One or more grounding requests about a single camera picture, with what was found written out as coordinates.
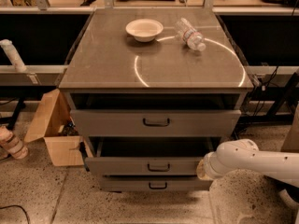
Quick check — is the tan trouser leg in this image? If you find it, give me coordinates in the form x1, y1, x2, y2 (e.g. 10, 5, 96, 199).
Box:
281, 105, 299, 153

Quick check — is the clear plastic water bottle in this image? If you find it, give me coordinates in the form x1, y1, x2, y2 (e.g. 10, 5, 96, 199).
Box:
175, 18, 206, 51

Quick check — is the white paper bowl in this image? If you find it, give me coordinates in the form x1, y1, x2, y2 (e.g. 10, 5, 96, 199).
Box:
125, 19, 164, 42

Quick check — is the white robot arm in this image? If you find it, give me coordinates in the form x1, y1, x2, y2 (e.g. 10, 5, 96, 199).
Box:
196, 139, 299, 224

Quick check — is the white paper roll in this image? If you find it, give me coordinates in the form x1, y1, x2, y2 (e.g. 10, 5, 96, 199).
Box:
0, 39, 27, 73

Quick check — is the tan striped cylinder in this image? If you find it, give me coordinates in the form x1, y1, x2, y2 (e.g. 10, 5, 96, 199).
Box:
0, 126, 28, 160

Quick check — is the grey drawer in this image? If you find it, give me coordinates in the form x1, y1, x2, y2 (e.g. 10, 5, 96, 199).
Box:
99, 175, 212, 192
71, 110, 241, 137
85, 137, 218, 176

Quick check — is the grey drawer cabinet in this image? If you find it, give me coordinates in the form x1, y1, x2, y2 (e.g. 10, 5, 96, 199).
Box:
58, 7, 254, 192

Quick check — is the black floor cable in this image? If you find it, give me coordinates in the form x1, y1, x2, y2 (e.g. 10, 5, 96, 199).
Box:
0, 204, 32, 224

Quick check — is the grey bottom drawer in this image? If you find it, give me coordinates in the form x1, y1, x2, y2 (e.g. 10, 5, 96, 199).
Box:
99, 175, 212, 192

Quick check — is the grey top drawer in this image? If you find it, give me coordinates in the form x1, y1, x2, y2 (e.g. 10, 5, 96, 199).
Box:
71, 110, 241, 137

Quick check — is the open cardboard box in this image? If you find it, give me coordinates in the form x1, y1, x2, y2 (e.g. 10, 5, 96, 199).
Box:
24, 89, 83, 166

